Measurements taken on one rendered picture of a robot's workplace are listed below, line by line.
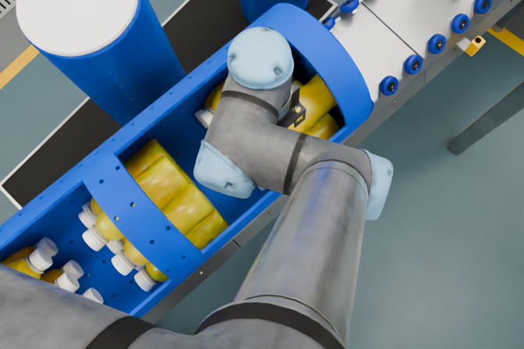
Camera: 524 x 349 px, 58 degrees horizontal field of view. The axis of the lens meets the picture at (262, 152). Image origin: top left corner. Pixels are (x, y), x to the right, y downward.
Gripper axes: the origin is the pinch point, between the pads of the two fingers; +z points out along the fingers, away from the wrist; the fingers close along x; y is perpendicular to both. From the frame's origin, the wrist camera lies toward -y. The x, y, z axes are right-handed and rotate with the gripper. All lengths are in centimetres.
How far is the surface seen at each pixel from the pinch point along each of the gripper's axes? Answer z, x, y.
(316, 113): -1.5, -2.5, 11.3
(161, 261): -7.3, -5.6, -25.6
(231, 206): 12.8, -2.7, -11.5
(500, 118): 67, -29, 73
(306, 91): -2.4, 1.7, 12.4
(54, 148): 96, 78, -50
